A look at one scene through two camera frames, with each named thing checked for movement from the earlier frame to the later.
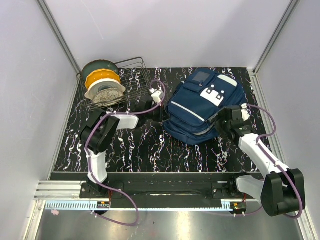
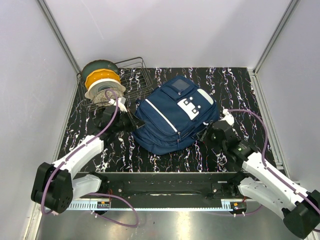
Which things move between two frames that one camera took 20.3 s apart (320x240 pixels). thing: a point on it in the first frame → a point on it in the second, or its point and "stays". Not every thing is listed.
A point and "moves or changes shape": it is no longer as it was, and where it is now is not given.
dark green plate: [98, 64] stays
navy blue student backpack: [194, 103] moves or changes shape
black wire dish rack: [134, 76] stays
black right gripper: [221, 114] → [204, 136]
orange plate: [101, 74] stays
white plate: [103, 83] stays
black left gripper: [161, 112] → [134, 121]
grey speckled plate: [107, 96] stays
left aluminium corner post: [59, 34] stays
